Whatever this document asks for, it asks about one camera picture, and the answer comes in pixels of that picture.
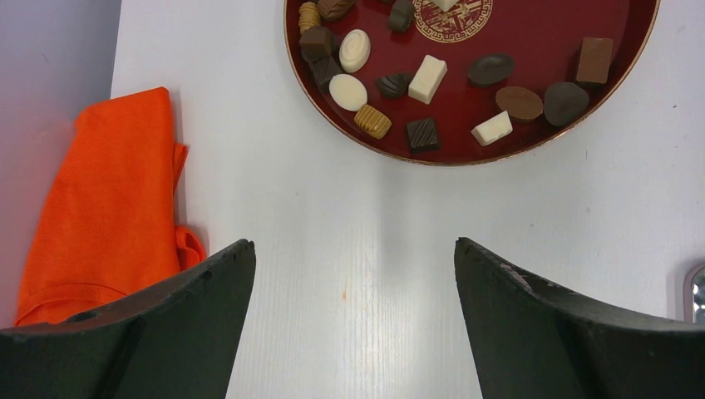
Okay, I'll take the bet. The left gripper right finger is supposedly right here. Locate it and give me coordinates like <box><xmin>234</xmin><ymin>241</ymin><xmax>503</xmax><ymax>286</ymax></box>
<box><xmin>454</xmin><ymin>238</ymin><xmax>704</xmax><ymax>398</ymax></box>

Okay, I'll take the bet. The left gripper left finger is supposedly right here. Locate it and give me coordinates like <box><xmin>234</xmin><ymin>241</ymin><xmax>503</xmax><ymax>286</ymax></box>
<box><xmin>1</xmin><ymin>239</ymin><xmax>256</xmax><ymax>398</ymax></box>

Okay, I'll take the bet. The round red plate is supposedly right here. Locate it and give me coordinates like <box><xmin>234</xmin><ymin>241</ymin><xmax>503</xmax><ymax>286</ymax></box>
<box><xmin>283</xmin><ymin>1</ymin><xmax>659</xmax><ymax>165</ymax></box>

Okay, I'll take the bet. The white square chocolate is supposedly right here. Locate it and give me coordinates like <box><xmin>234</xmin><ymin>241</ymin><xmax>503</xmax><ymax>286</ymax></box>
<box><xmin>471</xmin><ymin>111</ymin><xmax>513</xmax><ymax>146</ymax></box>

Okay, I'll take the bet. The dark ridged square chocolate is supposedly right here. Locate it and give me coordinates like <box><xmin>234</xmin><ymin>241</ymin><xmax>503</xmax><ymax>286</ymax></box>
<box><xmin>406</xmin><ymin>117</ymin><xmax>440</xmax><ymax>154</ymax></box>

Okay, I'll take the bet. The brown oval chocolate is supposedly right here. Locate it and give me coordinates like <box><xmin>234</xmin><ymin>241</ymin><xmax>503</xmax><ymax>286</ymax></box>
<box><xmin>495</xmin><ymin>86</ymin><xmax>544</xmax><ymax>123</ymax></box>

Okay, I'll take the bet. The dark rounded chocolate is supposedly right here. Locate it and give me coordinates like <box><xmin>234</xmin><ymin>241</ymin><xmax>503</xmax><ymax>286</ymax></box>
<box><xmin>544</xmin><ymin>81</ymin><xmax>589</xmax><ymax>127</ymax></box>

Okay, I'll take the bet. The tan ridged chocolate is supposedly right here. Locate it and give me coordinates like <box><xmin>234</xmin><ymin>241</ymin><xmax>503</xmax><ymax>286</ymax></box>
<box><xmin>353</xmin><ymin>105</ymin><xmax>392</xmax><ymax>140</ymax></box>

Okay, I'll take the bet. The dark oval chocolate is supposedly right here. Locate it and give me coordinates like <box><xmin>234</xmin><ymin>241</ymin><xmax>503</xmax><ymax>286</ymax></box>
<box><xmin>467</xmin><ymin>53</ymin><xmax>515</xmax><ymax>86</ymax></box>

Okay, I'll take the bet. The white rectangular bar chocolate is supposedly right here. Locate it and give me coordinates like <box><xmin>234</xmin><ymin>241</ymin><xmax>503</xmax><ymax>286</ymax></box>
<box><xmin>407</xmin><ymin>55</ymin><xmax>447</xmax><ymax>105</ymax></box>

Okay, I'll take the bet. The dark shell chocolate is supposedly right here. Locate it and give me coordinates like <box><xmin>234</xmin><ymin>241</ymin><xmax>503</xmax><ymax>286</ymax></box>
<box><xmin>374</xmin><ymin>72</ymin><xmax>412</xmax><ymax>99</ymax></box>

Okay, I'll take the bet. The brown cube chocolate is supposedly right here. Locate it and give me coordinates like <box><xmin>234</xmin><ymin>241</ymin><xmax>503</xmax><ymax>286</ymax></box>
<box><xmin>575</xmin><ymin>37</ymin><xmax>614</xmax><ymax>85</ymax></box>

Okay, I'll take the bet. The white oval chocolate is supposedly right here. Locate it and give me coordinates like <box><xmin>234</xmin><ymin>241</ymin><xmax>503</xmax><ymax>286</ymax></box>
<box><xmin>328</xmin><ymin>74</ymin><xmax>367</xmax><ymax>112</ymax></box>

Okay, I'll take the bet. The white swirl round chocolate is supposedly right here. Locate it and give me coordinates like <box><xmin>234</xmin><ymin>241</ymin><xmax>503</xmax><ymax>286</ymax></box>
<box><xmin>338</xmin><ymin>29</ymin><xmax>371</xmax><ymax>73</ymax></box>

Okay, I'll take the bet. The orange cloth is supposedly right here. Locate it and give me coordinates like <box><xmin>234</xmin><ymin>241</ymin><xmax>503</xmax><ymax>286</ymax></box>
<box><xmin>14</xmin><ymin>87</ymin><xmax>206</xmax><ymax>326</ymax></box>

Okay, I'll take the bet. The square metal tray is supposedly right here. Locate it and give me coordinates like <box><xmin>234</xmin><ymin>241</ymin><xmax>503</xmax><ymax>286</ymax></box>
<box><xmin>683</xmin><ymin>264</ymin><xmax>704</xmax><ymax>325</ymax></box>

